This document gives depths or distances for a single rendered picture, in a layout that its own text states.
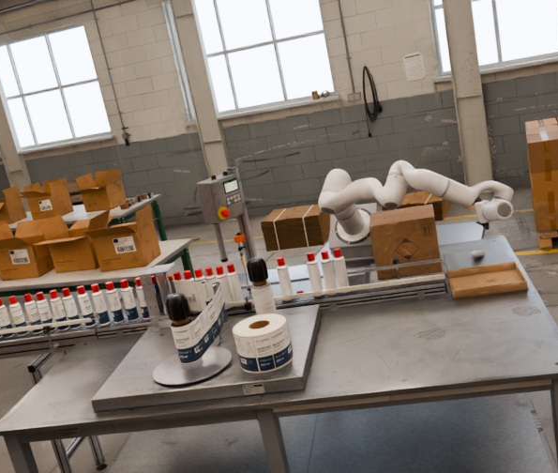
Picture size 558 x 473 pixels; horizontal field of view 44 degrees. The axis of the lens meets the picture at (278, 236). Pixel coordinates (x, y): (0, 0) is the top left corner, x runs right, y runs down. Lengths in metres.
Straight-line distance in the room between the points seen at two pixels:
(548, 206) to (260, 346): 3.92
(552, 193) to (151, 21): 5.46
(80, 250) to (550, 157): 3.68
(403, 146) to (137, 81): 3.57
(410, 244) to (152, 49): 6.50
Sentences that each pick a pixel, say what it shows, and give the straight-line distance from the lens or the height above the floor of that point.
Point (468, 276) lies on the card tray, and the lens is 3.24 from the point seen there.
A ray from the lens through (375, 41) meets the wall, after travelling 8.24.
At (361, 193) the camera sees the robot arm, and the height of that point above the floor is 1.26.
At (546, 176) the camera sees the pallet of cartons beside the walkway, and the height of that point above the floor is 0.60.
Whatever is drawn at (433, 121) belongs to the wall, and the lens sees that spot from 8.22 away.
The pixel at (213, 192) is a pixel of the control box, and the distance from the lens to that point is 3.08.
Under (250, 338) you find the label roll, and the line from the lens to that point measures 2.48.
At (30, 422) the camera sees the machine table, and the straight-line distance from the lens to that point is 2.83.
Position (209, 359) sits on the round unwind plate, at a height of 0.89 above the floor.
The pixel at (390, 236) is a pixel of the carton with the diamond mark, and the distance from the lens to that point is 3.23.
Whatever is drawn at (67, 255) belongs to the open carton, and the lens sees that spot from 5.07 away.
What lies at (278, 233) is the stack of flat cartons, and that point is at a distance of 7.20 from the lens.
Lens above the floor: 1.96
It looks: 15 degrees down
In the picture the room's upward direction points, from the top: 12 degrees counter-clockwise
